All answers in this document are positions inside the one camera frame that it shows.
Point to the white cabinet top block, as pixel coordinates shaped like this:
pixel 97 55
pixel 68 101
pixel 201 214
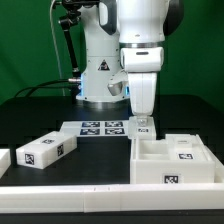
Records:
pixel 46 150

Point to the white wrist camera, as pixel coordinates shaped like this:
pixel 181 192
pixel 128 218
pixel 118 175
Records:
pixel 118 88

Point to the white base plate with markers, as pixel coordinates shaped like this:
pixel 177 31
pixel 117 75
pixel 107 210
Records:
pixel 96 128

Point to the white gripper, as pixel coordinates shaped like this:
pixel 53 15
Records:
pixel 142 88

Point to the white cabinet door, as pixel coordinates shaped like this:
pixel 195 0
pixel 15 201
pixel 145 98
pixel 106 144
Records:
pixel 185 147
pixel 135 130

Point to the white U-shaped obstacle frame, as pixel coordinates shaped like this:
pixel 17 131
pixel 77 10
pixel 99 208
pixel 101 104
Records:
pixel 108 198

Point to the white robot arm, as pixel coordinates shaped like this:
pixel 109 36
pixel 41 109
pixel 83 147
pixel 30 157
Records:
pixel 124 51

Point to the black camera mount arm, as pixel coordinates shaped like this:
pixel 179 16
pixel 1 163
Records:
pixel 72 18

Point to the white cabinet body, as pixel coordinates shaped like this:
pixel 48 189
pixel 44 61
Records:
pixel 150 164

